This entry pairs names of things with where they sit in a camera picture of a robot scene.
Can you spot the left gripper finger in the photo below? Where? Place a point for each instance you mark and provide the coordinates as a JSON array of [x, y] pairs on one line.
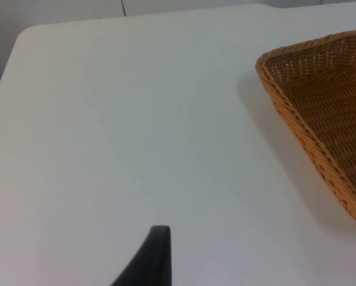
[[157, 262]]

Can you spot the pale brown wicker basket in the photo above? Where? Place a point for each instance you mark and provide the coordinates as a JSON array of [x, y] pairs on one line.
[[324, 119]]

